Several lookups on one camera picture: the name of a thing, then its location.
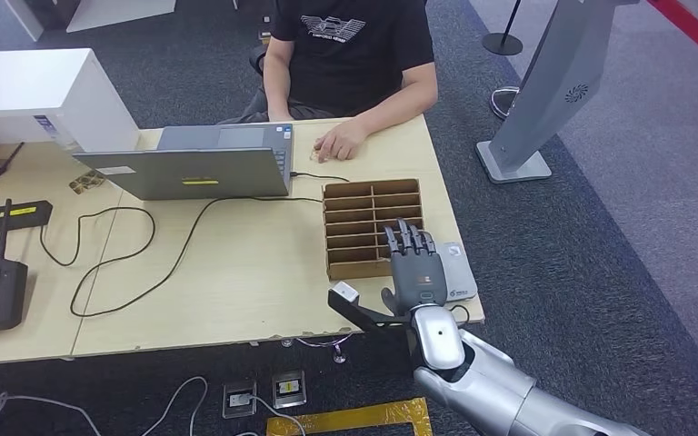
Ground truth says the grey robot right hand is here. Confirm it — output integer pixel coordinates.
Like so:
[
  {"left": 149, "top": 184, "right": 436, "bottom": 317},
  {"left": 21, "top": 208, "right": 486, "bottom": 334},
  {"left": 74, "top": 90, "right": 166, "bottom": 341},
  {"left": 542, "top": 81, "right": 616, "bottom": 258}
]
[{"left": 380, "top": 218, "right": 448, "bottom": 318}]

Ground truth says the person's left hand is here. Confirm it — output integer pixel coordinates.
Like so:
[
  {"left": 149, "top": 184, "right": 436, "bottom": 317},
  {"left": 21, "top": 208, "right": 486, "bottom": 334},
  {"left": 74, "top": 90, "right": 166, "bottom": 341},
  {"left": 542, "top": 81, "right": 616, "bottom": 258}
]
[{"left": 313, "top": 119, "right": 369, "bottom": 164}]

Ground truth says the cardboard slot organizer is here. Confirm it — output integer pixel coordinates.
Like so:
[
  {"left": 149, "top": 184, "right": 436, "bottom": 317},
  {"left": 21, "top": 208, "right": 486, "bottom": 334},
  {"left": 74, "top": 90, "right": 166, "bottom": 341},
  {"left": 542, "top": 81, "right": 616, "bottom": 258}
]
[{"left": 323, "top": 178, "right": 428, "bottom": 282}]

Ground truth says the grey card reader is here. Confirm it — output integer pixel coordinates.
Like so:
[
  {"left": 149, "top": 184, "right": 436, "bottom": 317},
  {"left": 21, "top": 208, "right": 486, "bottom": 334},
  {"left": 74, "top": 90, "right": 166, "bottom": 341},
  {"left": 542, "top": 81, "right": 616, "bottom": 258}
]
[{"left": 434, "top": 242, "right": 479, "bottom": 303}]

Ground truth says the person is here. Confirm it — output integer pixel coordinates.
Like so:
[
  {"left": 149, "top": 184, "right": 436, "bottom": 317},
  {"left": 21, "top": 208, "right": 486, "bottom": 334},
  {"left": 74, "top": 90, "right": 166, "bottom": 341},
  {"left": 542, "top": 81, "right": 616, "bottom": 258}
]
[{"left": 219, "top": 0, "right": 439, "bottom": 164}]

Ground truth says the grey laptop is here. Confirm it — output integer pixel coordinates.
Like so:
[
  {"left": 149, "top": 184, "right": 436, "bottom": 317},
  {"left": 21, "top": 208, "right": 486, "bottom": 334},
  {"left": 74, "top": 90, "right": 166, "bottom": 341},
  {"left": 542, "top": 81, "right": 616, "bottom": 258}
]
[{"left": 74, "top": 123, "right": 296, "bottom": 201}]

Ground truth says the chrome stanchion base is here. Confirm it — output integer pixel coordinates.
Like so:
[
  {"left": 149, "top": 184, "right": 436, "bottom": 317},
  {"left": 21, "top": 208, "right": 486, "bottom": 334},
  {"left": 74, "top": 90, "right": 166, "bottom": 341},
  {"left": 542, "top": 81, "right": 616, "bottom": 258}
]
[{"left": 490, "top": 85, "right": 522, "bottom": 120}]

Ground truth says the floor socket with yellow label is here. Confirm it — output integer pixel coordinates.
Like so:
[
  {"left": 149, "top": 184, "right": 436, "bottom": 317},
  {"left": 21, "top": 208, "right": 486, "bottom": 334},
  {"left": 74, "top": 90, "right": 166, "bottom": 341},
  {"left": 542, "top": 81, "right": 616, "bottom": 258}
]
[{"left": 272, "top": 370, "right": 308, "bottom": 411}]

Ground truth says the white furniture panel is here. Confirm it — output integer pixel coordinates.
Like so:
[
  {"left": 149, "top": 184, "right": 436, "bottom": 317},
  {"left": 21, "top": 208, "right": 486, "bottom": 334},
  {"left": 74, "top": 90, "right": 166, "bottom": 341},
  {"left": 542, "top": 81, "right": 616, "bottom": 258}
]
[{"left": 5, "top": 0, "right": 178, "bottom": 42}]

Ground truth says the floor socket with white plug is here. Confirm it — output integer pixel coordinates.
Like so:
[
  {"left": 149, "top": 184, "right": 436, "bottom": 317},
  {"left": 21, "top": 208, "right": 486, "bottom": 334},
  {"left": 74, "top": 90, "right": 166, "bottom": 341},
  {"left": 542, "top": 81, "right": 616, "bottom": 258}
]
[{"left": 222, "top": 380, "right": 258, "bottom": 420}]

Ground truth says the silver kiosk stand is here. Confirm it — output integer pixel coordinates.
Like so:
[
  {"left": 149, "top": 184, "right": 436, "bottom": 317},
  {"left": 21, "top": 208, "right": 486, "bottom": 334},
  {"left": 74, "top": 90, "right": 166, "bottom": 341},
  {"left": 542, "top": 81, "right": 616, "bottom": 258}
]
[{"left": 476, "top": 0, "right": 643, "bottom": 184}]

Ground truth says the white cabinet box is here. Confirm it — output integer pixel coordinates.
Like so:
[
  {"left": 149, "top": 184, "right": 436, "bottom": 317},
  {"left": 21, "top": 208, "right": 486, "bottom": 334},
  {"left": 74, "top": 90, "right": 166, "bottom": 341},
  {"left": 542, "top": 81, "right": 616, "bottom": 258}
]
[{"left": 0, "top": 47, "right": 141, "bottom": 154}]

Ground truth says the black power adapter yellow label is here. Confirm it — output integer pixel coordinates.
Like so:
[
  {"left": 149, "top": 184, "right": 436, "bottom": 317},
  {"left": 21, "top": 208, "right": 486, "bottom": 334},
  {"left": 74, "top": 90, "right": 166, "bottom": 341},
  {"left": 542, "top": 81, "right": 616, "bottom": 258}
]
[{"left": 0, "top": 199, "right": 54, "bottom": 233}]

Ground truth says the red strip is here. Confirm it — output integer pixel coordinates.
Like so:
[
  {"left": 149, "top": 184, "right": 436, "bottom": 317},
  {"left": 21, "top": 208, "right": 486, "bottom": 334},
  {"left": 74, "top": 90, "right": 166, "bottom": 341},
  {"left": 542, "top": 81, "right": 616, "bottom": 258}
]
[{"left": 648, "top": 0, "right": 698, "bottom": 74}]

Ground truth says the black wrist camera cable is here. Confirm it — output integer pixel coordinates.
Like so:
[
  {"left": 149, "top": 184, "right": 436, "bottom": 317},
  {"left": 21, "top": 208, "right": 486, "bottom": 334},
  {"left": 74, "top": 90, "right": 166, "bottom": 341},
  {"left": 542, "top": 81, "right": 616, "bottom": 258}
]
[{"left": 446, "top": 303, "right": 472, "bottom": 331}]

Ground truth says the black laptop power cable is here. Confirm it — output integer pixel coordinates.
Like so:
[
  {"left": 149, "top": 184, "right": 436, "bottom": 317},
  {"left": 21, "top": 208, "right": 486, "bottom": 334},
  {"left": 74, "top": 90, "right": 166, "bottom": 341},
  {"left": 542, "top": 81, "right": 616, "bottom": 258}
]
[{"left": 40, "top": 171, "right": 352, "bottom": 318}]

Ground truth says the right wrist camera on black bracket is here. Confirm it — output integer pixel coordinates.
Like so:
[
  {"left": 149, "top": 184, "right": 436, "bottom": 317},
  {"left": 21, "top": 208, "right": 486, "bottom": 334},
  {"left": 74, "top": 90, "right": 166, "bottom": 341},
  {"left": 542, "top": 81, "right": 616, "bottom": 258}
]
[{"left": 327, "top": 281, "right": 416, "bottom": 336}]

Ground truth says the thin grey wire loop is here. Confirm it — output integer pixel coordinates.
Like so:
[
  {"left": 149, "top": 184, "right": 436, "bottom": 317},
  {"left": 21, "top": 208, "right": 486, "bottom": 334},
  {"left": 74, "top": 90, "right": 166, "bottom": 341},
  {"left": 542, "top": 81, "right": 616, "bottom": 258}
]
[{"left": 281, "top": 333, "right": 355, "bottom": 366}]

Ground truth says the yellow tape frame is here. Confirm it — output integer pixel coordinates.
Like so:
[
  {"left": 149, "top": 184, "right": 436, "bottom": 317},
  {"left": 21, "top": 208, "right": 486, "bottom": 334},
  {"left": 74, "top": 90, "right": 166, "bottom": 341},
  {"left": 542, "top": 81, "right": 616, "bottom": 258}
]
[{"left": 266, "top": 397, "right": 434, "bottom": 436}]

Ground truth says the black stanchion post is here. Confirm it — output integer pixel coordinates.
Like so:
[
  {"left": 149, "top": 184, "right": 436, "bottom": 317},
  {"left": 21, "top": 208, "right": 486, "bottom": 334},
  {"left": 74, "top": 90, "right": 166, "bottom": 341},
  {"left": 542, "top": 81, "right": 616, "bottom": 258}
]
[{"left": 483, "top": 0, "right": 526, "bottom": 57}]

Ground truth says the white cable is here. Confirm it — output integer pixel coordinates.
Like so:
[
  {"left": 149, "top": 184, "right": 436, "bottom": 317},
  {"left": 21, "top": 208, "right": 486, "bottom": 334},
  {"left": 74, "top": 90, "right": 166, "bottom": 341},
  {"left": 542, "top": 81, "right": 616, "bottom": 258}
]
[
  {"left": 141, "top": 375, "right": 210, "bottom": 436},
  {"left": 234, "top": 393, "right": 308, "bottom": 436},
  {"left": 0, "top": 391, "right": 105, "bottom": 436}
]

